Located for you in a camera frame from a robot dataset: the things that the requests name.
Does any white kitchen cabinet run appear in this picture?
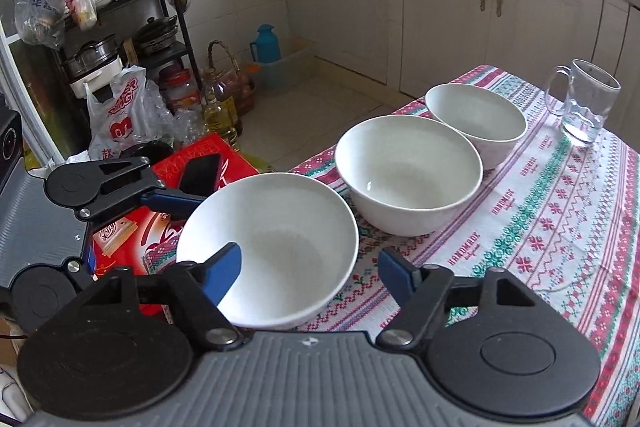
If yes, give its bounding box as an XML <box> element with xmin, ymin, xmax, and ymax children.
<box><xmin>280</xmin><ymin>0</ymin><xmax>640</xmax><ymax>138</ymax></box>

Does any translucent plastic bin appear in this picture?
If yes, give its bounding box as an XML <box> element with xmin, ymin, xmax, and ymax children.
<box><xmin>257</xmin><ymin>38</ymin><xmax>317</xmax><ymax>92</ymax></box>

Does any black phone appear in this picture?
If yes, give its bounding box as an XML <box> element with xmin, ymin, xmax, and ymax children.
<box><xmin>179</xmin><ymin>153</ymin><xmax>223</xmax><ymax>198</ymax></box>

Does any black box appliance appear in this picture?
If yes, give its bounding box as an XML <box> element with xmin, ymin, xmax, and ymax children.
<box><xmin>0</xmin><ymin>109</ymin><xmax>23</xmax><ymax>190</ymax></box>

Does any white bag with red print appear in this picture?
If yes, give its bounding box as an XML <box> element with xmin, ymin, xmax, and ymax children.
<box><xmin>86</xmin><ymin>66</ymin><xmax>173</xmax><ymax>160</ymax></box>

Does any clear glass mug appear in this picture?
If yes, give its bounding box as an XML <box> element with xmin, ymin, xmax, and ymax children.
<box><xmin>544</xmin><ymin>58</ymin><xmax>622</xmax><ymax>148</ymax></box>

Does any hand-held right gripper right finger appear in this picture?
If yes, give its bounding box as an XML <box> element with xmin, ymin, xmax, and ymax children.
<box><xmin>376</xmin><ymin>247</ymin><xmax>541</xmax><ymax>351</ymax></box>

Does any plain white bowl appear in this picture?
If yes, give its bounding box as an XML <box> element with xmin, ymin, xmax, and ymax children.
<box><xmin>425</xmin><ymin>83</ymin><xmax>529</xmax><ymax>171</ymax></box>

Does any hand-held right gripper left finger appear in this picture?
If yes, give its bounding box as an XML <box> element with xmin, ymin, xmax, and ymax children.
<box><xmin>80</xmin><ymin>243</ymin><xmax>244</xmax><ymax>351</ymax></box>

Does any black metal shelf rack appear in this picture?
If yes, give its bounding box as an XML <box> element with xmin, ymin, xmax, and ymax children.
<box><xmin>20</xmin><ymin>0</ymin><xmax>203</xmax><ymax>148</ymax></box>

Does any teal thermos bottle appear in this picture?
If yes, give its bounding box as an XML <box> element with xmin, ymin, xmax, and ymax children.
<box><xmin>249</xmin><ymin>24</ymin><xmax>282</xmax><ymax>64</ymax></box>

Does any black lidded pan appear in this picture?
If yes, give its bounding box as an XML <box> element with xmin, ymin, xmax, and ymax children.
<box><xmin>134</xmin><ymin>16</ymin><xmax>179</xmax><ymax>52</ymax></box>

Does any red green patterned tablecloth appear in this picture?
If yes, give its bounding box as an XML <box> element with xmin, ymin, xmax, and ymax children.
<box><xmin>142</xmin><ymin>64</ymin><xmax>640</xmax><ymax>427</ymax></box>

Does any yellow cooking oil bottle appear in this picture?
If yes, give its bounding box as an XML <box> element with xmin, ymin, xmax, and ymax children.
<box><xmin>201</xmin><ymin>69</ymin><xmax>242</xmax><ymax>148</ymax></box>

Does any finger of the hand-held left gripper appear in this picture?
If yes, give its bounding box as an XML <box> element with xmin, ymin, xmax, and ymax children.
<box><xmin>64</xmin><ymin>257</ymin><xmax>101</xmax><ymax>290</ymax></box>
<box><xmin>75</xmin><ymin>157</ymin><xmax>202</xmax><ymax>223</ymax></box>

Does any wicker basket with handle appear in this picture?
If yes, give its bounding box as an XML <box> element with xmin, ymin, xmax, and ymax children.
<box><xmin>207</xmin><ymin>39</ymin><xmax>254</xmax><ymax>115</ymax></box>

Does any white pink-flowered bowl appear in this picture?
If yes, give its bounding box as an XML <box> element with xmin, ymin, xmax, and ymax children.
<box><xmin>334</xmin><ymin>115</ymin><xmax>484</xmax><ymax>238</ymax></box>
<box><xmin>176</xmin><ymin>172</ymin><xmax>360</xmax><ymax>330</ymax></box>

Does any white plastic container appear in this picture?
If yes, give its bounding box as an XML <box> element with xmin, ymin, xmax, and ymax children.
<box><xmin>69</xmin><ymin>57</ymin><xmax>124</xmax><ymax>98</ymax></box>

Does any red lid jar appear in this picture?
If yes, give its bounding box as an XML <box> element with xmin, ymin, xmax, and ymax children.
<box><xmin>159</xmin><ymin>68</ymin><xmax>203</xmax><ymax>114</ymax></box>

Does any red printed carton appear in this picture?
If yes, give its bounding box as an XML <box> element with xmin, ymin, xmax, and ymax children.
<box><xmin>92</xmin><ymin>133</ymin><xmax>261</xmax><ymax>318</ymax></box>

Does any steel steamer pot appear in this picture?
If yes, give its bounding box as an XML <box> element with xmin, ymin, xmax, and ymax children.
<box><xmin>64</xmin><ymin>34</ymin><xmax>121</xmax><ymax>78</ymax></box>

